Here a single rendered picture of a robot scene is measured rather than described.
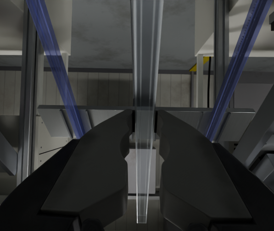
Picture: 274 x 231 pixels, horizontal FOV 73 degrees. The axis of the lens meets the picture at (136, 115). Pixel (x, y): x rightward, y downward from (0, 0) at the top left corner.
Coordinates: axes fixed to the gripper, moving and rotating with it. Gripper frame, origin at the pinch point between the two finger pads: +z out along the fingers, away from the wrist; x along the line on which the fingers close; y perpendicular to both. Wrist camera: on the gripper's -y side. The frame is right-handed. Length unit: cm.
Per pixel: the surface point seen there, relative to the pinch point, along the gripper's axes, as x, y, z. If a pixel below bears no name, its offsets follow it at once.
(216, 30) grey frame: 26, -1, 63
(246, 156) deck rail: 30, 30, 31
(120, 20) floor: -26, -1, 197
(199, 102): 32, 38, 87
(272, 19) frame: 45, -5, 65
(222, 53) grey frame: 27, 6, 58
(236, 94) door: 176, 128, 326
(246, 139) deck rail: 30, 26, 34
